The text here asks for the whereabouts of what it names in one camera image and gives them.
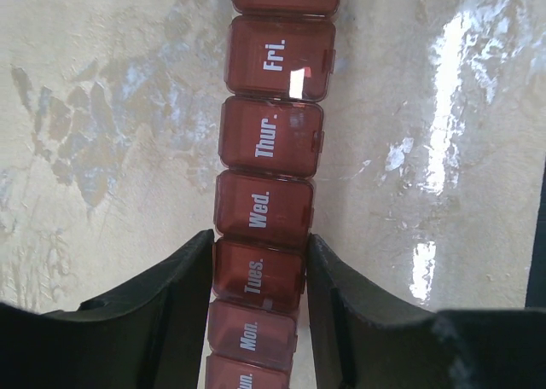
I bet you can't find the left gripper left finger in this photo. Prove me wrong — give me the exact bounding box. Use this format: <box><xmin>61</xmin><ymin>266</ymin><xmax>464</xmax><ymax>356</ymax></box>
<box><xmin>1</xmin><ymin>229</ymin><xmax>214</xmax><ymax>388</ymax></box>

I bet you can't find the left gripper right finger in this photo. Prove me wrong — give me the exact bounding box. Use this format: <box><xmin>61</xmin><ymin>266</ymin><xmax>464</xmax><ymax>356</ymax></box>
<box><xmin>307</xmin><ymin>235</ymin><xmax>545</xmax><ymax>388</ymax></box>

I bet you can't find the red weekly pill organizer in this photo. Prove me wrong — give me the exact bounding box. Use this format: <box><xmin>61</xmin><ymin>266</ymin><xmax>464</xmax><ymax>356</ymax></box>
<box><xmin>205</xmin><ymin>0</ymin><xmax>340</xmax><ymax>388</ymax></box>

